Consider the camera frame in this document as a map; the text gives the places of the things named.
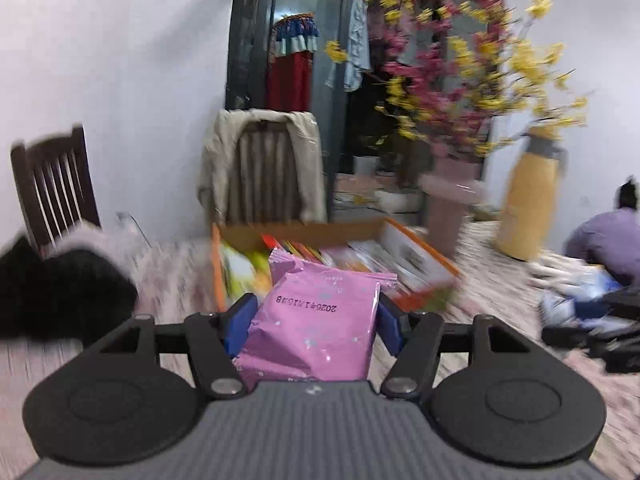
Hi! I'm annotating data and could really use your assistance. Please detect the white gloves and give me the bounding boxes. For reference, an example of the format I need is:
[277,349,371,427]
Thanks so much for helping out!
[526,252,590,289]

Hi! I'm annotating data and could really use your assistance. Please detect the yellow and pink flower branches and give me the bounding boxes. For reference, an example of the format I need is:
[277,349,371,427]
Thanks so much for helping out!
[324,0,589,162]

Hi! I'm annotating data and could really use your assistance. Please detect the black cloth bundle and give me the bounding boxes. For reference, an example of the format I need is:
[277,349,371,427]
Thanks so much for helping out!
[1,236,138,347]

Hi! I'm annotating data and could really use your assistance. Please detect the green snack packet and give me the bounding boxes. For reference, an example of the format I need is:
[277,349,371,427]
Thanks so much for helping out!
[219,244,256,304]

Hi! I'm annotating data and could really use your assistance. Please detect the blue plastic bag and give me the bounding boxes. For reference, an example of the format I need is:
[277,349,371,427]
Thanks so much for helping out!
[538,266,630,332]

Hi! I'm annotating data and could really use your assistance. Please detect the calligraphy tablecloth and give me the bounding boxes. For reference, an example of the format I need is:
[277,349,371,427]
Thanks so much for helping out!
[1,222,639,479]

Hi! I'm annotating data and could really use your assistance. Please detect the pink ceramic vase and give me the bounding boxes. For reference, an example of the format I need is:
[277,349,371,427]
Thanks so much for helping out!
[418,157,485,259]

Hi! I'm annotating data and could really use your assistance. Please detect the red hanging garment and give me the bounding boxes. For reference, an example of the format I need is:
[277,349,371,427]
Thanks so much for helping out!
[265,13,320,112]

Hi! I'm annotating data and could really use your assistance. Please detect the pink snack packet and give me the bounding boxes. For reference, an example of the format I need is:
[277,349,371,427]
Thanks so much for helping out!
[234,249,397,388]

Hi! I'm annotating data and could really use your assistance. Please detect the wooden chair with jacket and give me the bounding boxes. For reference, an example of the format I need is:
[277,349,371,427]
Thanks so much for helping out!
[224,120,302,224]

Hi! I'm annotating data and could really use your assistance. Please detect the person in purple jacket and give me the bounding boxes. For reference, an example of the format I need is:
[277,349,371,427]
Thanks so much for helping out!
[564,178,640,286]

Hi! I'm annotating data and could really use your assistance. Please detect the red cardboard snack box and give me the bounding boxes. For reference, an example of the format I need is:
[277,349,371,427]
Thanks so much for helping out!
[212,217,460,312]

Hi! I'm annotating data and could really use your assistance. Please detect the yellow thermos jug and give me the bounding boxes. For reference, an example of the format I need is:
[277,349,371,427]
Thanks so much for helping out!
[495,126,565,261]

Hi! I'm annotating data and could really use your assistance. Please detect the beige jacket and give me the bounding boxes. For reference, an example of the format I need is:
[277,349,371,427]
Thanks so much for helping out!
[196,108,326,223]

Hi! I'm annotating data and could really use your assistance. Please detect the dark wooden chair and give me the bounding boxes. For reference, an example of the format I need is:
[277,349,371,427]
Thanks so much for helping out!
[10,124,101,252]

